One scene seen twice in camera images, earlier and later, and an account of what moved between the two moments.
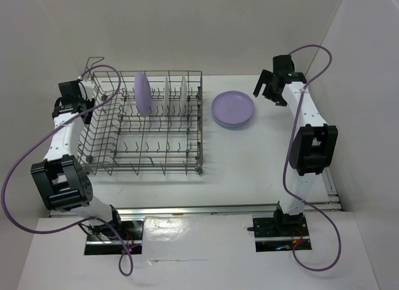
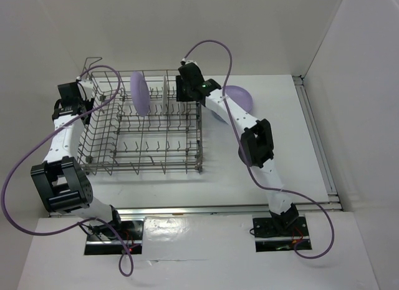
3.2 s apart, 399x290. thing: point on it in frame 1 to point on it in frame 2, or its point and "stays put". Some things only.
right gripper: (266, 78) to (179, 95)
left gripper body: (90, 105) stays put
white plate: (166, 98) stays put
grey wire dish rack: (144, 123) stays put
